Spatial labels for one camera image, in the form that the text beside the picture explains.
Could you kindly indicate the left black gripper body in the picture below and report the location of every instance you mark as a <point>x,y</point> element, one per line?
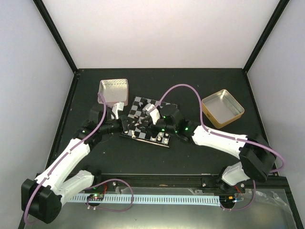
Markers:
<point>123,127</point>

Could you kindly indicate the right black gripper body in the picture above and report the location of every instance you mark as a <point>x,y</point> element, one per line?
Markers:
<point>154,133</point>

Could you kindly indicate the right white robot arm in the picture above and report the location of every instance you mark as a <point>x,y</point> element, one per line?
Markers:
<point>255,158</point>

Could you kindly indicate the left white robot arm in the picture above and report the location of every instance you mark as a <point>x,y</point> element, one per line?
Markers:
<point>44,196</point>

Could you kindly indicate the pile of white chess pieces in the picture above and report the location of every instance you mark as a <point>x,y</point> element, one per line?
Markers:
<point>137,122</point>

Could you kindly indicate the small circuit board left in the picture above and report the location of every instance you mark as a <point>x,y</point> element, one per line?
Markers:
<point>95,197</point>

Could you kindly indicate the small circuit board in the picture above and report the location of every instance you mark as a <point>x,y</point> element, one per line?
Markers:
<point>95,197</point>
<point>230,199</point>

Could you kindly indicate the small circuit board right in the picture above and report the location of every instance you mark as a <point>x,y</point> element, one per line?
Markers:
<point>230,199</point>

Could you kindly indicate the black and silver chessboard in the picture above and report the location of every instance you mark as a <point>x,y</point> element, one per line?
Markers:
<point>141,134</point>

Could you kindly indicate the pink square tin box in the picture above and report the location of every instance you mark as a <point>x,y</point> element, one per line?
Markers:
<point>113,91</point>

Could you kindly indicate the gold rectangular tin lid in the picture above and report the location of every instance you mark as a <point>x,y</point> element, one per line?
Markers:
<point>221,108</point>

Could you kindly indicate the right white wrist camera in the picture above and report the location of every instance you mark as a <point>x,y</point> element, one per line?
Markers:
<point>152,111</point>

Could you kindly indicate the black mounting rail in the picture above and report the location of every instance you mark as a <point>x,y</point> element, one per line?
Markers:
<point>155,182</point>

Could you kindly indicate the pale blue cable duct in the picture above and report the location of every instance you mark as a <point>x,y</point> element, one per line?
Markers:
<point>150,199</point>

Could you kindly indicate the black frame post left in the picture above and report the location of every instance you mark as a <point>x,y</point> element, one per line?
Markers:
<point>55,33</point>

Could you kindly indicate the black frame post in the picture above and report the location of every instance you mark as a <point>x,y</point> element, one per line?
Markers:
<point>277,13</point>
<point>55,33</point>

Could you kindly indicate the black frame post right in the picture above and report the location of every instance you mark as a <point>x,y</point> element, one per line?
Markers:
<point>277,13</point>

